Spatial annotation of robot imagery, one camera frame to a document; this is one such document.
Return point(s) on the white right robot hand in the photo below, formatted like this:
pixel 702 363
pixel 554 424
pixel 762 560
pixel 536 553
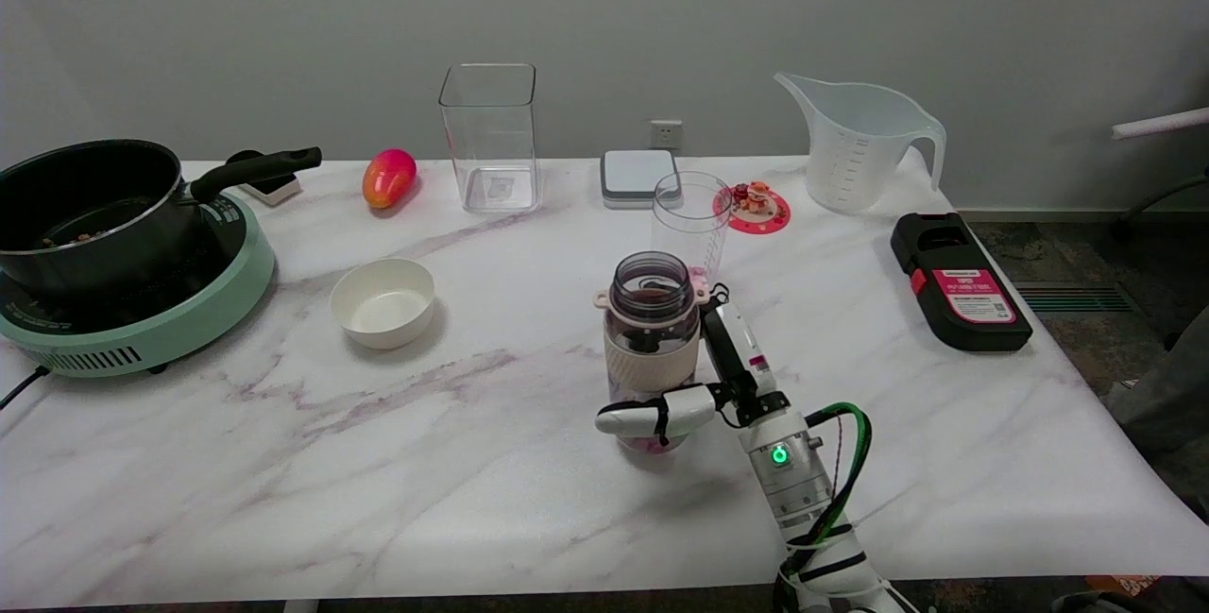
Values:
pixel 737 349

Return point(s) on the clear bottle with beige sleeve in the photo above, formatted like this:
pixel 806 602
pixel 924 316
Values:
pixel 652 358

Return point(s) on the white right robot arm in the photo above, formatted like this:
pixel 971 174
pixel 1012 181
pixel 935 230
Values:
pixel 793 481

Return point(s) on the pink white candies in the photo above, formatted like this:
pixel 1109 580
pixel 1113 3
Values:
pixel 702 275

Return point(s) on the red round coaster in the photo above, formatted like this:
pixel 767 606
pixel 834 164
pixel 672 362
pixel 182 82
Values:
pixel 765 219

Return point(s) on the clear tall plastic cup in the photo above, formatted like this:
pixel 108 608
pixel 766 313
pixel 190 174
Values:
pixel 689 221

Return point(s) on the small orange toy figurine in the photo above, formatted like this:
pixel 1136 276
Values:
pixel 756 197

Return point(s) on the grey white square lid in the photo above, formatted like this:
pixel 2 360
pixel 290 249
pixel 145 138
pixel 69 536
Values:
pixel 638 177

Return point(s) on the translucent plastic measuring jug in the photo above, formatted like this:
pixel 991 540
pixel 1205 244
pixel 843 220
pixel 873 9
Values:
pixel 859 150

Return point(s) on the black box with red label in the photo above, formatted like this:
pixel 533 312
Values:
pixel 963 292

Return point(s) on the clear square plastic container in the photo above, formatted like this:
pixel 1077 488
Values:
pixel 491 145

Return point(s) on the white round bowl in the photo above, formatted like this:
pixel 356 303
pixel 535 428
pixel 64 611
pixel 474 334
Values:
pixel 383 303

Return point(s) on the red yellow mango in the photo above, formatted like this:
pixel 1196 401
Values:
pixel 387 178

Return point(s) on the black curved chair leg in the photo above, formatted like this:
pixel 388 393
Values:
pixel 1157 193

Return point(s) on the orange cardboard piece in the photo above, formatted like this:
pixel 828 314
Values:
pixel 1122 587

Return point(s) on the white pipe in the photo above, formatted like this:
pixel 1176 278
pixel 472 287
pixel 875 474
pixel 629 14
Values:
pixel 1162 123

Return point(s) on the white black power adapter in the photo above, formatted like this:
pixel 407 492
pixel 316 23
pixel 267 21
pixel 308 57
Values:
pixel 274 188

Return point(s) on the white table leg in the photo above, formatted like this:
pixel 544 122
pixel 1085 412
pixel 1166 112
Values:
pixel 300 606

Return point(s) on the green induction cooker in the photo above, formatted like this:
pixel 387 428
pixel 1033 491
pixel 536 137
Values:
pixel 189 315

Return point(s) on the white wall socket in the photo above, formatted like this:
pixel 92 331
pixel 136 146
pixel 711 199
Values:
pixel 666 134

